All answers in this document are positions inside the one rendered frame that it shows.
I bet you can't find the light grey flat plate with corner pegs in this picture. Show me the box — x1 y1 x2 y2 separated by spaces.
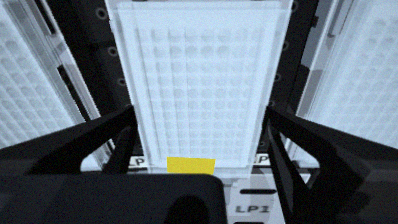
219 168 285 224

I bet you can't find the white multi-well plate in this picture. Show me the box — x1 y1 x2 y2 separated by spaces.
116 0 282 8
17 0 108 162
305 0 362 121

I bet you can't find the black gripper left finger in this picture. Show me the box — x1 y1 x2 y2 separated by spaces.
0 104 138 175

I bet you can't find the dark grey perforated base plate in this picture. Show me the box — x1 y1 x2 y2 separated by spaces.
68 0 319 190

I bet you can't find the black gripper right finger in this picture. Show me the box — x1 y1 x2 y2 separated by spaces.
262 104 398 224

